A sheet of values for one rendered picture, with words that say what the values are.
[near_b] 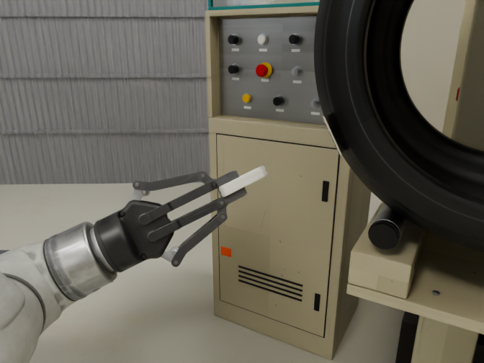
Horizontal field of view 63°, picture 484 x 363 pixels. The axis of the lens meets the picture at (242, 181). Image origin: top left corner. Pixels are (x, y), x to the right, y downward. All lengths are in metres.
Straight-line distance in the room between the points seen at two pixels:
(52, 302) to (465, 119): 0.80
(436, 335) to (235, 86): 1.00
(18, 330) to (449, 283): 0.60
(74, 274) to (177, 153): 2.96
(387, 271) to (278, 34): 0.96
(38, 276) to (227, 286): 1.29
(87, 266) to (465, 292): 0.55
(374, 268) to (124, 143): 3.04
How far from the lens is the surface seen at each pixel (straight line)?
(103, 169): 3.63
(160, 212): 0.53
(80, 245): 0.52
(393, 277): 0.64
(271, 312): 1.70
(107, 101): 3.48
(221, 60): 1.51
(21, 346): 0.44
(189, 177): 0.53
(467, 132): 0.93
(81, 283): 0.54
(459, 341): 1.14
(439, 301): 0.68
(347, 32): 0.56
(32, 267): 0.53
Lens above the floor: 1.17
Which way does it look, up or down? 19 degrees down
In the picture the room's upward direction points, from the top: straight up
